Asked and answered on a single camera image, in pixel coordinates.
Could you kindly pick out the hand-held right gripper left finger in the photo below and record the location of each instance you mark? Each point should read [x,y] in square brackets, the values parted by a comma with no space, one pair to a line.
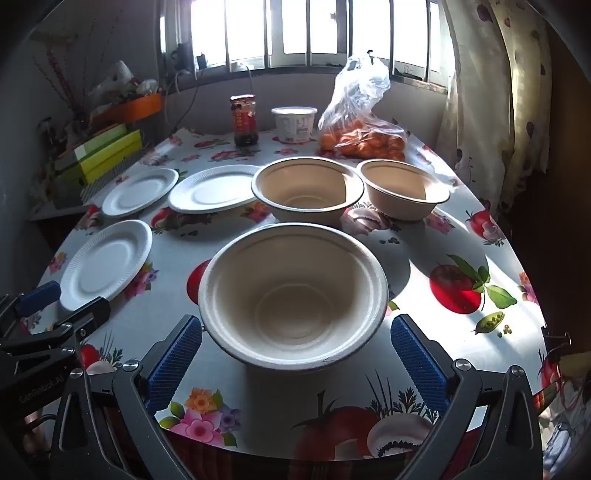
[175,364]

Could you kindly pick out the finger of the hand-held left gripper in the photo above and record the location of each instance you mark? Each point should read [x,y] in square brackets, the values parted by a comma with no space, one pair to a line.
[87,314]
[37,297]

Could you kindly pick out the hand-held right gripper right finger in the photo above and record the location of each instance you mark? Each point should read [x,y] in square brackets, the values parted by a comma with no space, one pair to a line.
[418,364]

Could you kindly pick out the white foam plate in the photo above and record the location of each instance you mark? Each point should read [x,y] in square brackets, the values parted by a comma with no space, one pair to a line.
[138,191]
[212,187]
[101,267]

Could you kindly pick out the beige paper bowl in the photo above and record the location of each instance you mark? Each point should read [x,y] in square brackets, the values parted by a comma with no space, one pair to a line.
[295,295]
[300,184]
[401,184]

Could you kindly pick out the fruit print tablecloth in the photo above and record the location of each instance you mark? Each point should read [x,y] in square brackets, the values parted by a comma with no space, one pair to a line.
[415,258]

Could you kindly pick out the grey striped box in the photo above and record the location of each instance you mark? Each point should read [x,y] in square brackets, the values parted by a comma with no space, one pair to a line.
[108,182]

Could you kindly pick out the lime green box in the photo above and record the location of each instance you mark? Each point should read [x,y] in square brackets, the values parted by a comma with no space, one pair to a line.
[111,154]

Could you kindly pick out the green and white flat box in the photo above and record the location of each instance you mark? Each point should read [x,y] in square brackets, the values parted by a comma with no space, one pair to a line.
[104,141]

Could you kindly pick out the dry twig bunch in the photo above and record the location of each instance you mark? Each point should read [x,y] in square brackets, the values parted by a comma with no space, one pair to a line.
[62,87]

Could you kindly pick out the pile of oranges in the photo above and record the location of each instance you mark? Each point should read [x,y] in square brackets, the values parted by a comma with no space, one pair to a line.
[364,141]

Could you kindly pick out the white crumpled plastic bag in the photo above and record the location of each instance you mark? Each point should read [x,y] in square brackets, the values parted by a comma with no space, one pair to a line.
[115,76]

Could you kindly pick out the red label sauce jar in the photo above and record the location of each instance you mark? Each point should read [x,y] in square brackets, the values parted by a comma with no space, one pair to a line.
[244,122]

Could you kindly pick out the white plastic tub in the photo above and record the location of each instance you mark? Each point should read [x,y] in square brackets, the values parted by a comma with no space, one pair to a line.
[294,124]

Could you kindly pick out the patterned curtain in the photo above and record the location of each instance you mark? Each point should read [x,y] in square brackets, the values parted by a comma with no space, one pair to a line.
[489,101]

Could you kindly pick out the clear plastic bag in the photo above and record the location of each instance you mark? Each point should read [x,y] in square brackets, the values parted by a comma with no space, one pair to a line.
[360,87]

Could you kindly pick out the barred window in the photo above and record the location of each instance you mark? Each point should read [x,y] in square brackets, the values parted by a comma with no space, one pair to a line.
[300,32]

